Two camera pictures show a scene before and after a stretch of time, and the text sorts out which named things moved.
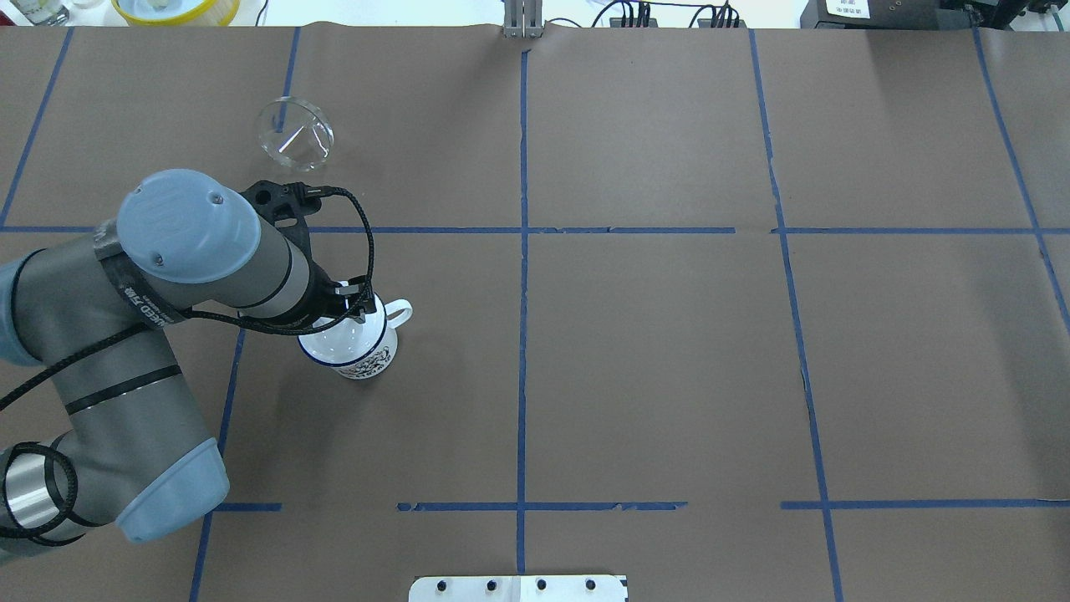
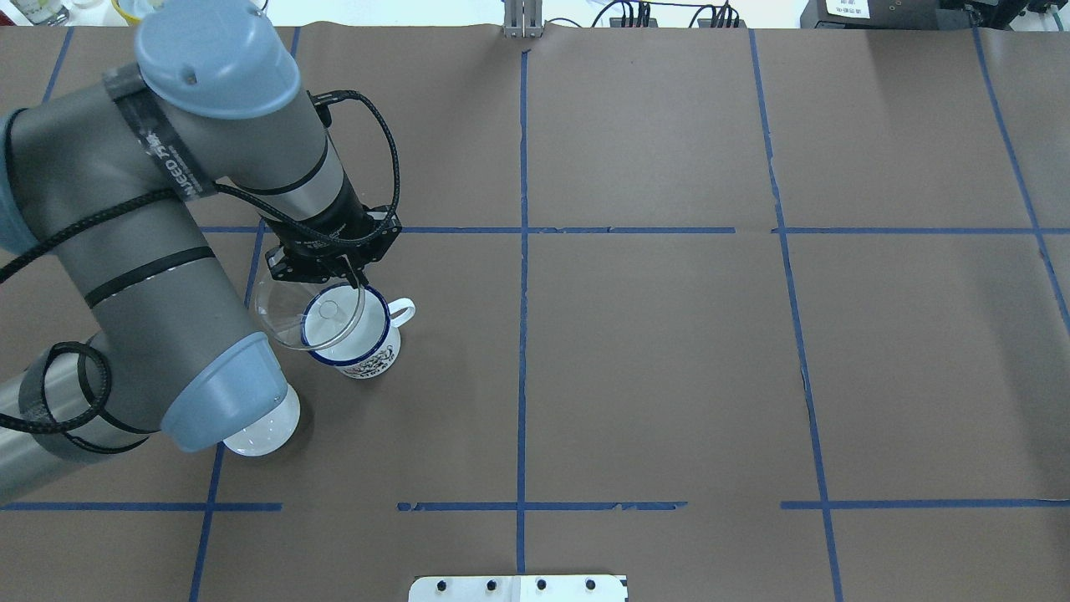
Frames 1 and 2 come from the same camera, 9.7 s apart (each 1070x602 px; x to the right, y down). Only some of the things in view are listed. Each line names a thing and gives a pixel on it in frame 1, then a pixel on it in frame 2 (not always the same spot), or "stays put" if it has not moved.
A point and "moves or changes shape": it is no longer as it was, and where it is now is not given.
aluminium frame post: (522, 18) stays put
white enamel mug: (358, 350) stays put
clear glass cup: (296, 133) moves or changes shape
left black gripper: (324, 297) to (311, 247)
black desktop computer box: (894, 14) stays put
